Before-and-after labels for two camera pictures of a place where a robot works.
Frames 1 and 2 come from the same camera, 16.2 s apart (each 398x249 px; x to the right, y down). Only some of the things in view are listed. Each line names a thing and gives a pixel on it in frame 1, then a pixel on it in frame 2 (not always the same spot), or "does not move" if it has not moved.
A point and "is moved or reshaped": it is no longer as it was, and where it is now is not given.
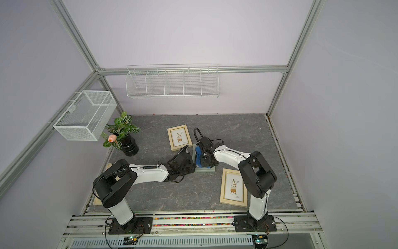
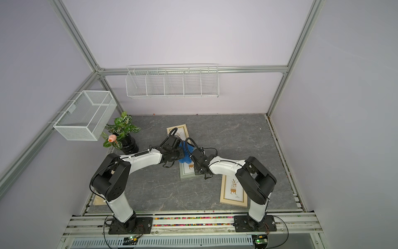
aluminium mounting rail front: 195,225 does not move
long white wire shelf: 175,80 does not move
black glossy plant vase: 129,148 does not move
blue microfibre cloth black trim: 198,157 is moved or reshaped
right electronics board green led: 260,241 does not move
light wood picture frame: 233,189 does not move
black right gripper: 203,163 → 196,171
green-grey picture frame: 198,169 is moved or reshaped
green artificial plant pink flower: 121,129 does not move
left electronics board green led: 130,240 does not move
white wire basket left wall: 86,115 does not move
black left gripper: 192,167 → 181,149
